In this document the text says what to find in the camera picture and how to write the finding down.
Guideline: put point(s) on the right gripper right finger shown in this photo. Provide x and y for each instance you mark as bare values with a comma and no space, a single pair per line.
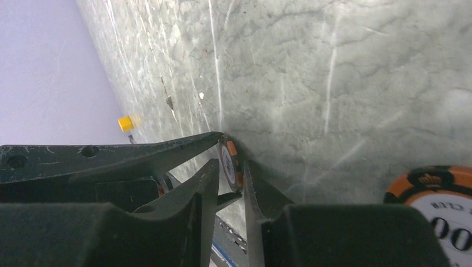
282,233

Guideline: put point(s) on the orange-black single chip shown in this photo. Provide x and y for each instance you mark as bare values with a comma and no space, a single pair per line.
231,163
443,195

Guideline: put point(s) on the small yellow object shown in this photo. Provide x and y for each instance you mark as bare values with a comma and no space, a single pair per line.
126,124

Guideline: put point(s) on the black base frame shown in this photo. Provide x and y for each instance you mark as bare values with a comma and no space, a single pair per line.
228,247

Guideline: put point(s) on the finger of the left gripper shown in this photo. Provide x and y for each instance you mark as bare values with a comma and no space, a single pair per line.
227,199
91,163

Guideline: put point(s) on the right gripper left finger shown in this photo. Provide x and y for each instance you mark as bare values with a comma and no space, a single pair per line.
173,230

